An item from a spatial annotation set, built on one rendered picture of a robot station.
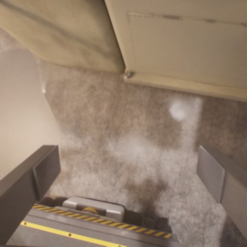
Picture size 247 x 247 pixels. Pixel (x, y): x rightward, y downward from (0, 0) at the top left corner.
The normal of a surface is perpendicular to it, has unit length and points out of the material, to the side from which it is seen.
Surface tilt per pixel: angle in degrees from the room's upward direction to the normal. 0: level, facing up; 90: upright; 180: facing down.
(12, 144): 0
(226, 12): 90
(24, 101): 0
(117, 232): 0
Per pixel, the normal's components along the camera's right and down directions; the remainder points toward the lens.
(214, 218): -0.16, -0.15
